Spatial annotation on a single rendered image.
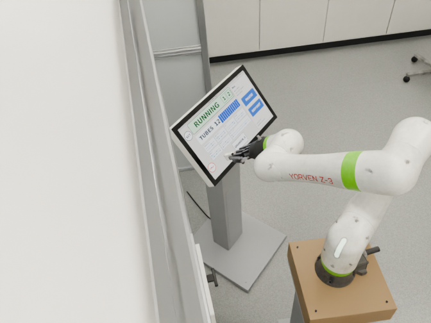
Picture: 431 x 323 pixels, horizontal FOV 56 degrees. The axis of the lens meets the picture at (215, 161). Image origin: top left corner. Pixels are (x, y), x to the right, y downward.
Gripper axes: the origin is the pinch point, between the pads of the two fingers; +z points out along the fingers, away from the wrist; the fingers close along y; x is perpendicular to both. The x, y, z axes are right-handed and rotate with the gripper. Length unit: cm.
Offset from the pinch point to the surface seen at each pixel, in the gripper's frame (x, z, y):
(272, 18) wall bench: -18, 113, -201
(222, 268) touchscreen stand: 72, 69, 7
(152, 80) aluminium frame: -50, -91, 65
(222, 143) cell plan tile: -5.6, 3.5, -2.5
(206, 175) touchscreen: -0.8, 3.6, 13.2
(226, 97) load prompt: -19.4, 3.5, -18.8
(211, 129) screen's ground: -13.8, 3.5, -2.4
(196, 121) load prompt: -20.7, 3.5, 1.4
